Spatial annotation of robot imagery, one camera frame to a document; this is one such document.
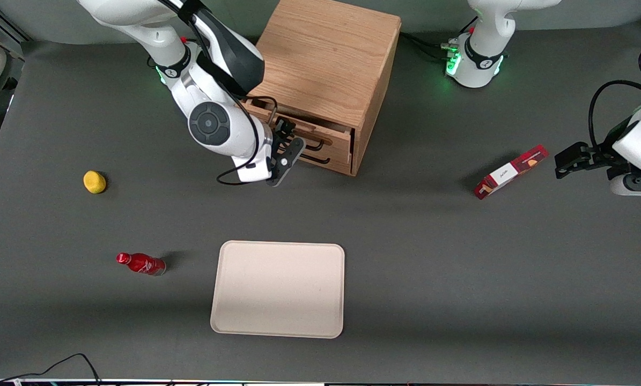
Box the yellow lemon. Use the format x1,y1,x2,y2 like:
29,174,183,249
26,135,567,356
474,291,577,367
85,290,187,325
83,170,107,194

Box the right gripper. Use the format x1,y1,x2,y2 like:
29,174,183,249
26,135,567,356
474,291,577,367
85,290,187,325
232,118,306,187

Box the black cables at arm base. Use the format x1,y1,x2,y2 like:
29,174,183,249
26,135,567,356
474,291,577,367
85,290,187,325
400,31,460,62

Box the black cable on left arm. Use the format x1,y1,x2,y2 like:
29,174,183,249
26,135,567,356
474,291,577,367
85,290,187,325
588,80,641,153

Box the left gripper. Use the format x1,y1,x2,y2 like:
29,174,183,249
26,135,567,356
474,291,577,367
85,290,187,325
555,142,641,197

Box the black cable along right arm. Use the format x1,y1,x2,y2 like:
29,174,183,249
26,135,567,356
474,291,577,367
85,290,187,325
159,0,281,186

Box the wooden drawer with black handle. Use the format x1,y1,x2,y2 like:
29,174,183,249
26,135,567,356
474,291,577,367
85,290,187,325
244,98,353,154
293,147,353,176

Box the oak wooden drawer cabinet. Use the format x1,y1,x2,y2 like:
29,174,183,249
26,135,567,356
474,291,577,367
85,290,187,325
233,0,402,177

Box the red plaid cookie box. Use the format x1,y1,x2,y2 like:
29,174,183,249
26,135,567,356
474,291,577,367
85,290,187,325
474,144,549,200

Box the cream plastic tray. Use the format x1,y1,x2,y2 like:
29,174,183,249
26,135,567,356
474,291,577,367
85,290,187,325
210,240,345,339

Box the red bottle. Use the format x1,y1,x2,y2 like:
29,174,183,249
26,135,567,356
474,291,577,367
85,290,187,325
116,253,167,277

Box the black cable at table edge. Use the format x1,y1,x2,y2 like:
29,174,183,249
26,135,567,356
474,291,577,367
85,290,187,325
0,353,102,386

